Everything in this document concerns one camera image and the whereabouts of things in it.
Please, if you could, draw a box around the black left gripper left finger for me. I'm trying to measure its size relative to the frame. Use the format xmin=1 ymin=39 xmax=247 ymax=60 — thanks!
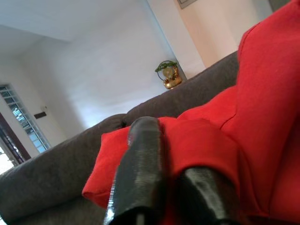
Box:
xmin=103 ymin=116 xmax=168 ymax=225

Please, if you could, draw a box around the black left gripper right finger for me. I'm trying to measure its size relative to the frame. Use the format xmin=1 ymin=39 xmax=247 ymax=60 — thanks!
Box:
xmin=177 ymin=166 xmax=237 ymax=225

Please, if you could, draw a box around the red pillow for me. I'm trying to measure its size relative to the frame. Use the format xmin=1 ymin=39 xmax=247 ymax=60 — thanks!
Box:
xmin=82 ymin=0 xmax=300 ymax=225

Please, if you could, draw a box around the brown fabric sofa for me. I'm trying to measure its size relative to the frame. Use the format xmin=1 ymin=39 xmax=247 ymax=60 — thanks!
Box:
xmin=0 ymin=51 xmax=240 ymax=225

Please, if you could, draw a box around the brass ornament with greenery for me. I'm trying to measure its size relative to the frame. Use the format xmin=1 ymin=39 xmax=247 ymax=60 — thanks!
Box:
xmin=154 ymin=60 xmax=183 ymax=90

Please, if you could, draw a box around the window with metal grille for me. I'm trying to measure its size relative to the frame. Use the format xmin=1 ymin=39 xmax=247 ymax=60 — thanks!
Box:
xmin=0 ymin=84 xmax=51 ymax=153

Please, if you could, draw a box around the dark brown wooden door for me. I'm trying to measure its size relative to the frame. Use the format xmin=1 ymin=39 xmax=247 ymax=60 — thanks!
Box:
xmin=0 ymin=112 xmax=32 ymax=165

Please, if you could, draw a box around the framed wall picture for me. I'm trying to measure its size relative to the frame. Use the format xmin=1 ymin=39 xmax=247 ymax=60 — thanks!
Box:
xmin=177 ymin=0 xmax=197 ymax=9

